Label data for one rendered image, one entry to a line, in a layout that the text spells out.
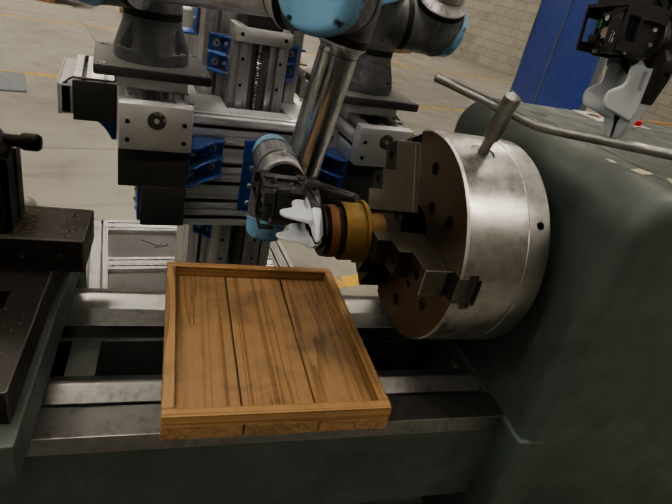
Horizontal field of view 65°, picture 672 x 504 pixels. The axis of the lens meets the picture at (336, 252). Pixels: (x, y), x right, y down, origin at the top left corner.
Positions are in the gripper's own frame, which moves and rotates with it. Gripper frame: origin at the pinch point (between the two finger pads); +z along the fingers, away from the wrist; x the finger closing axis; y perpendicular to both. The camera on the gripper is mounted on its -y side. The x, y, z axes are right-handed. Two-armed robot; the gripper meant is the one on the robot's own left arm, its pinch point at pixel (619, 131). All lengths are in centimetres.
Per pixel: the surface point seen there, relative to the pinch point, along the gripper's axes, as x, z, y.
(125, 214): -246, 89, 75
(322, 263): -204, 96, -29
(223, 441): -2, 46, 45
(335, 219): -11.4, 17.5, 31.8
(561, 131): -0.1, 1.0, 8.5
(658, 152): 7.0, 1.5, 0.3
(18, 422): 2, 39, 68
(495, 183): -3.1, 8.8, 13.8
